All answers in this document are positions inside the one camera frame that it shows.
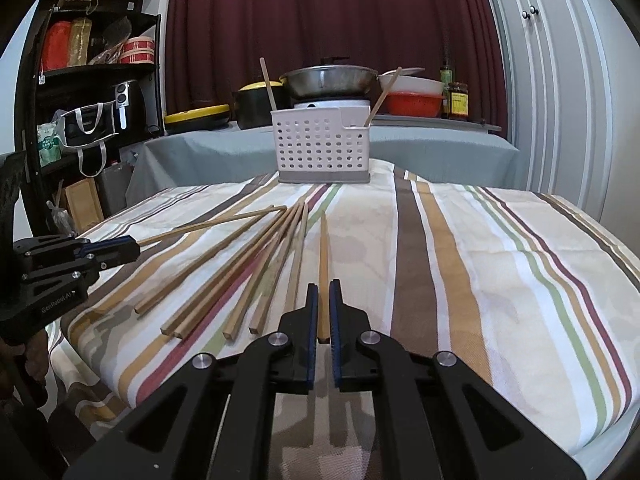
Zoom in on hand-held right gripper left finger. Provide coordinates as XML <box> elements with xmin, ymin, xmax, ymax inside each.
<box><xmin>62</xmin><ymin>282</ymin><xmax>321</xmax><ymax>480</ymax></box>

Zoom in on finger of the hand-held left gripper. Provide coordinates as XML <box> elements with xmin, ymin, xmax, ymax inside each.
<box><xmin>22</xmin><ymin>248</ymin><xmax>142</xmax><ymax>294</ymax></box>
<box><xmin>12</xmin><ymin>236</ymin><xmax>139</xmax><ymax>262</ymax></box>

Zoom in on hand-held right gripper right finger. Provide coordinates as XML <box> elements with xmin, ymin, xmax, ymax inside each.
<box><xmin>329</xmin><ymin>280</ymin><xmax>587</xmax><ymax>480</ymax></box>

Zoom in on single wooden chopstick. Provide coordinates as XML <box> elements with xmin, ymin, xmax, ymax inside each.
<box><xmin>259</xmin><ymin>57</ymin><xmax>279</xmax><ymax>111</ymax></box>
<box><xmin>362</xmin><ymin>66</ymin><xmax>403</xmax><ymax>127</ymax></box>
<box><xmin>318</xmin><ymin>211</ymin><xmax>332</xmax><ymax>343</ymax></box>

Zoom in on bunch of wooden chopsticks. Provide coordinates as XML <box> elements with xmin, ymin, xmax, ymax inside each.
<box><xmin>135</xmin><ymin>201</ymin><xmax>311</xmax><ymax>341</ymax></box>

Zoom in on pink perforated plastic basket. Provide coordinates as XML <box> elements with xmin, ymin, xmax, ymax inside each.
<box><xmin>271</xmin><ymin>107</ymin><xmax>372</xmax><ymax>184</ymax></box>

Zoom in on wrapped kitchen utensils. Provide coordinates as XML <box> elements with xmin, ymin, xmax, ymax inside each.
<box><xmin>90</xmin><ymin>15</ymin><xmax>133</xmax><ymax>66</ymax></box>

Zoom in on wooden cutting board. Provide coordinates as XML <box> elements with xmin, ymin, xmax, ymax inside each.
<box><xmin>65</xmin><ymin>177</ymin><xmax>106</xmax><ymax>234</ymax></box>

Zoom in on grey box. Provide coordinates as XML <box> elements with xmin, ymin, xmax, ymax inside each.
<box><xmin>97</xmin><ymin>165</ymin><xmax>134</xmax><ymax>218</ymax></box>

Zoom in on clear plastic bag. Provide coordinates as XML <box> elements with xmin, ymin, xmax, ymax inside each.
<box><xmin>46</xmin><ymin>180</ymin><xmax>77</xmax><ymax>237</ymax></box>

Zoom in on green and white packet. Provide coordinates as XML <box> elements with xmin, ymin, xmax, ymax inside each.
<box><xmin>37</xmin><ymin>122</ymin><xmax>64</xmax><ymax>169</ymax></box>

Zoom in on striped tablecloth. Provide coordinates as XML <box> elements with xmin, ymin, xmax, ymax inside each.
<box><xmin>47</xmin><ymin>160</ymin><xmax>640</xmax><ymax>466</ymax></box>

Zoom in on grey tablecloth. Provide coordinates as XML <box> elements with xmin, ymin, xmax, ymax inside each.
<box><xmin>125</xmin><ymin>122</ymin><xmax>521</xmax><ymax>206</ymax></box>

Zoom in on black air fryer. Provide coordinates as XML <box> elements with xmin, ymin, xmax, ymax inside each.
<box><xmin>106</xmin><ymin>80</ymin><xmax>152</xmax><ymax>136</ymax></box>

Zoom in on flat black pan yellow lid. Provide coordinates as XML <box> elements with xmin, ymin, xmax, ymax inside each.
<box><xmin>164</xmin><ymin>104</ymin><xmax>232</xmax><ymax>135</ymax></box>

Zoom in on black shelf rack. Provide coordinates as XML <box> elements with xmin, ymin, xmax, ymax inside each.
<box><xmin>14</xmin><ymin>0</ymin><xmax>163</xmax><ymax>241</ymax></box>

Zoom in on red striped round box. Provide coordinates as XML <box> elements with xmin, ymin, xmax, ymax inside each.
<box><xmin>119</xmin><ymin>36</ymin><xmax>155</xmax><ymax>65</ymax></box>

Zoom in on black pot with yellow lid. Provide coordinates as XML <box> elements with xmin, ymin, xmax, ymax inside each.
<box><xmin>232</xmin><ymin>80</ymin><xmax>296</xmax><ymax>131</ymax></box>

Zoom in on gold package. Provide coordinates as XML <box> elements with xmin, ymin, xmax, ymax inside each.
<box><xmin>69</xmin><ymin>17</ymin><xmax>94</xmax><ymax>67</ymax></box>

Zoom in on red package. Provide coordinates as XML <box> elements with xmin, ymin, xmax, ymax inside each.
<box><xmin>41</xmin><ymin>21</ymin><xmax>72</xmax><ymax>72</ymax></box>

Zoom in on white portable cooker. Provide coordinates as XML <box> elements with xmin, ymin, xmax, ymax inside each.
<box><xmin>294</xmin><ymin>95</ymin><xmax>371</xmax><ymax>112</ymax></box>

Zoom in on red colander bowl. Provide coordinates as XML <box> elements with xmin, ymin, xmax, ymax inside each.
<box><xmin>382</xmin><ymin>91</ymin><xmax>445</xmax><ymax>117</ymax></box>

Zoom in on steel wok with lid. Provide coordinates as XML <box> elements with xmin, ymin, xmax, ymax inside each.
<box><xmin>279</xmin><ymin>57</ymin><xmax>379</xmax><ymax>99</ymax></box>

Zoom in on white bowl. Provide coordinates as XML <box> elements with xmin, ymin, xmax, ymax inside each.
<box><xmin>377</xmin><ymin>66</ymin><xmax>446</xmax><ymax>96</ymax></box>

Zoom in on sauce jar with yellow label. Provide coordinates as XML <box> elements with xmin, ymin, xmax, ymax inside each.
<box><xmin>447</xmin><ymin>82</ymin><xmax>470</xmax><ymax>121</ymax></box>

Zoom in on maroon curtain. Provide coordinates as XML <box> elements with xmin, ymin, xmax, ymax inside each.
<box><xmin>164</xmin><ymin>0</ymin><xmax>507</xmax><ymax>136</ymax></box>

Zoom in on white cabinet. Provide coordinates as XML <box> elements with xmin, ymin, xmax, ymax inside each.
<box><xmin>475</xmin><ymin>0</ymin><xmax>618</xmax><ymax>223</ymax></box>

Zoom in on black bag with white straps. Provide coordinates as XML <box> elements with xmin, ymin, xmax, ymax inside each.
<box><xmin>52</xmin><ymin>102</ymin><xmax>122</xmax><ymax>178</ymax></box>

